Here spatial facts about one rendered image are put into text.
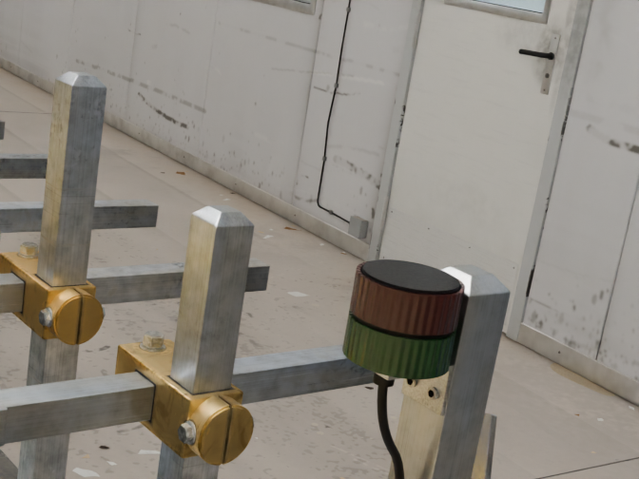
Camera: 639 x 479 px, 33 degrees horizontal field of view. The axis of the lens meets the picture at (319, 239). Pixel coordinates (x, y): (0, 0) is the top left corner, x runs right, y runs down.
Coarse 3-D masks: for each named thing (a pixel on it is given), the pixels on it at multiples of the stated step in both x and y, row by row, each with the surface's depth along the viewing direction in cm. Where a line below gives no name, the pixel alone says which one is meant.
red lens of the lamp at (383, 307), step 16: (368, 288) 57; (384, 288) 57; (464, 288) 59; (352, 304) 59; (368, 304) 57; (384, 304) 57; (400, 304) 56; (416, 304) 56; (432, 304) 57; (448, 304) 57; (368, 320) 58; (384, 320) 57; (400, 320) 57; (416, 320) 57; (432, 320) 57; (448, 320) 58
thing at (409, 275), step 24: (384, 264) 60; (408, 264) 61; (408, 288) 57; (432, 288) 57; (456, 288) 58; (408, 336) 57; (432, 336) 57; (384, 384) 60; (408, 384) 63; (432, 384) 62; (384, 408) 61; (432, 408) 62; (384, 432) 61
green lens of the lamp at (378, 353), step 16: (352, 320) 59; (352, 336) 59; (368, 336) 58; (384, 336) 57; (400, 336) 57; (448, 336) 58; (352, 352) 59; (368, 352) 58; (384, 352) 57; (400, 352) 57; (416, 352) 57; (432, 352) 58; (448, 352) 59; (368, 368) 58; (384, 368) 57; (400, 368) 57; (416, 368) 57; (432, 368) 58; (448, 368) 59
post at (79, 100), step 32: (64, 96) 97; (96, 96) 98; (64, 128) 98; (96, 128) 99; (64, 160) 98; (96, 160) 100; (64, 192) 99; (64, 224) 100; (64, 256) 101; (32, 352) 105; (64, 352) 104; (32, 384) 105; (32, 448) 106; (64, 448) 107
